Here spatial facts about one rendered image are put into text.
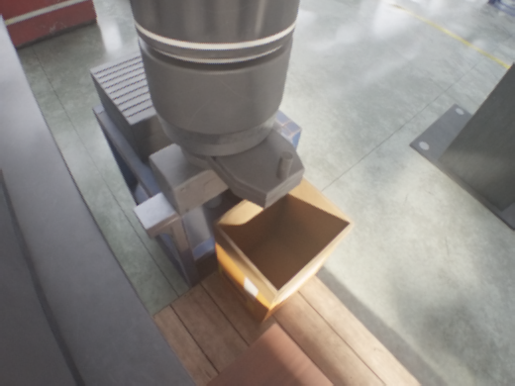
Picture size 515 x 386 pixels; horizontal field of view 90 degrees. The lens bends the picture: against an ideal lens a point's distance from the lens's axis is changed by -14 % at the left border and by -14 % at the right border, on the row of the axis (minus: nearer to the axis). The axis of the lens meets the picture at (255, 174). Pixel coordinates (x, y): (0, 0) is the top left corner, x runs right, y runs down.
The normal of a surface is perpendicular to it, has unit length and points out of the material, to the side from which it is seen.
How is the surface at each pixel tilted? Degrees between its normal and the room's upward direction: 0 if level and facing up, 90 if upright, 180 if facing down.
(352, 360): 0
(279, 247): 0
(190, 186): 90
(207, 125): 90
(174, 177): 0
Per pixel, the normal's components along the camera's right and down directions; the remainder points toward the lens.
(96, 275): 0.07, -0.60
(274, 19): 0.64, 0.64
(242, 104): 0.34, 0.77
